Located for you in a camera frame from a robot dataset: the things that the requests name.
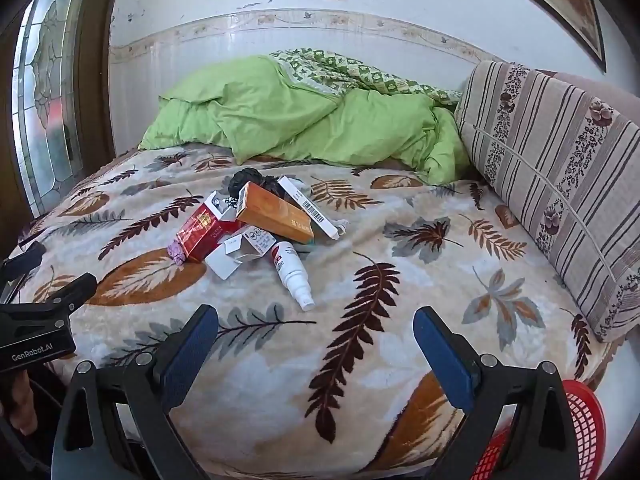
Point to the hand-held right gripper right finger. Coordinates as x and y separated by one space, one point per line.
445 360

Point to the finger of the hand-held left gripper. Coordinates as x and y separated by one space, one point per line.
75 292
25 262

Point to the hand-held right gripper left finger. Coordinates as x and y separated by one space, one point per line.
185 360

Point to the red snack packet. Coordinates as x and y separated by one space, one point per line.
200 235

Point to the white teal medicine box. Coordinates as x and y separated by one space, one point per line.
255 242

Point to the white spray bottle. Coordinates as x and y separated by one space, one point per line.
290 270

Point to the red plastic mesh basket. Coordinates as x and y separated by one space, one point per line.
585 420

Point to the orange carton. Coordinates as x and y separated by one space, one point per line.
275 215

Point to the black plastic bag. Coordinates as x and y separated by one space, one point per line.
250 180

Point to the white blue box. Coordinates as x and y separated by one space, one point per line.
310 207

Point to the person's left hand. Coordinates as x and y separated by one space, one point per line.
22 395

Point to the leaf printed blanket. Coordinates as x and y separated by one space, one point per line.
400 280

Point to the leaded glass door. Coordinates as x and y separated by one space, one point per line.
45 85

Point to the striped floral cushion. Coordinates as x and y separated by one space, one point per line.
550 170

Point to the green quilt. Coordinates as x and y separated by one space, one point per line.
280 110

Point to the pink brown sofa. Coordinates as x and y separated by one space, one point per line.
600 95

